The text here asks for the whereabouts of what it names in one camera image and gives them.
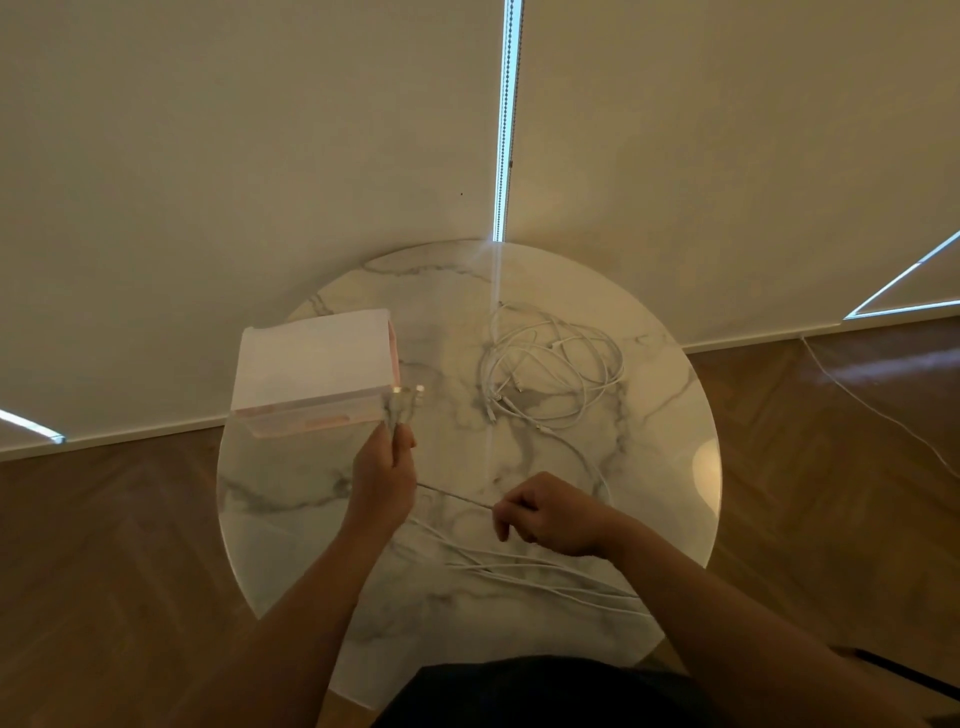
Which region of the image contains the thin white floor cord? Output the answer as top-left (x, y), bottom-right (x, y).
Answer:
top-left (800, 335), bottom-right (960, 481)

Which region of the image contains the person's black clothing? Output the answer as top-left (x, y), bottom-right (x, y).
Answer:
top-left (374, 656), bottom-right (721, 728)

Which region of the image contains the tangle of white cables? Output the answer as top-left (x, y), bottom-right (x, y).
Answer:
top-left (478, 301), bottom-right (628, 433)

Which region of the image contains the person's left hand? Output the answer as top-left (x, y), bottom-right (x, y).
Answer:
top-left (341, 422), bottom-right (418, 541)

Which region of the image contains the long white cable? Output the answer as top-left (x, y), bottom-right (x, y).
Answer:
top-left (414, 419), bottom-right (616, 511)
top-left (383, 382), bottom-right (655, 620)

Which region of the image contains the pink white storage box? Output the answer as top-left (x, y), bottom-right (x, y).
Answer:
top-left (228, 308), bottom-right (403, 439)

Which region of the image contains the beige roller blind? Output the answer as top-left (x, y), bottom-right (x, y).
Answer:
top-left (492, 0), bottom-right (960, 350)
top-left (0, 0), bottom-right (508, 459)

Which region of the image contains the person's right hand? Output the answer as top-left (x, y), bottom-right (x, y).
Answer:
top-left (491, 470), bottom-right (639, 560)

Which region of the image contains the black cord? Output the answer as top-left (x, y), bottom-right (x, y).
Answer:
top-left (854, 648), bottom-right (960, 699)

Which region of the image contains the person's right forearm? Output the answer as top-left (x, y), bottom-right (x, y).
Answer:
top-left (614, 517), bottom-right (931, 728)

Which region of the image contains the blind bead chain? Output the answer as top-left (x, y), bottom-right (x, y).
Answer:
top-left (491, 0), bottom-right (525, 243)

